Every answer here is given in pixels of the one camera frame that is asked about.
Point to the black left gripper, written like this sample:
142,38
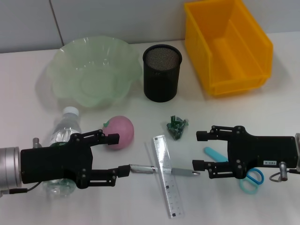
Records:
54,164

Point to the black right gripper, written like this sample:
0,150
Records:
262,150

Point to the light blue scissors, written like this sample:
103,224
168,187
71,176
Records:
215,154

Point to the pink toy peach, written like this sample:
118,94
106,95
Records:
122,126

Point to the green plastic wrapper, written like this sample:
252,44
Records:
175,127

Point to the clear green-label water bottle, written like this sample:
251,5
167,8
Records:
66,126

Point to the grey clear ballpoint pen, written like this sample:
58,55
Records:
143,169

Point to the transparent plastic ruler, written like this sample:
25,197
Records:
168,187

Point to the black mesh pen holder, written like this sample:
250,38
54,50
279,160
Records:
161,77

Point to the pale green wavy fruit plate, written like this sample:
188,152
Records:
77,70

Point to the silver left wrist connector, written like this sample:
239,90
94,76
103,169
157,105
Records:
36,142

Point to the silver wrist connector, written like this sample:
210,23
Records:
283,172
36,142

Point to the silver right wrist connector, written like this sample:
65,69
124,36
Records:
283,172

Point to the yellow plastic bin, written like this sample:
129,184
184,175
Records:
234,58

